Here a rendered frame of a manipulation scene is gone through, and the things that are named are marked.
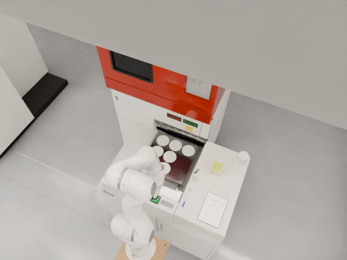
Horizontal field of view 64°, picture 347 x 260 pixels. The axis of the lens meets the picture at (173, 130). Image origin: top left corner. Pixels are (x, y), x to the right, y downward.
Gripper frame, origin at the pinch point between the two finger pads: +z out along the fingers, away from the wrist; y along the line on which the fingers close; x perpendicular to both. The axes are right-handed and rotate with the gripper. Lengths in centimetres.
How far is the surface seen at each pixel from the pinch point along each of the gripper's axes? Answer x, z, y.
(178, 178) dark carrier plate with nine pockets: 7.6, 5.9, -24.5
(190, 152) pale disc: 7.1, 1.0, -47.2
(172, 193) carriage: 7.4, 10.2, -13.9
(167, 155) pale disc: -7.7, 3.0, -38.1
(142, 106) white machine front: -39, -20, -55
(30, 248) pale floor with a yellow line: -101, 111, 37
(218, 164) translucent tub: 30.1, -10.4, -36.5
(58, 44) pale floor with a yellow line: -254, 60, -203
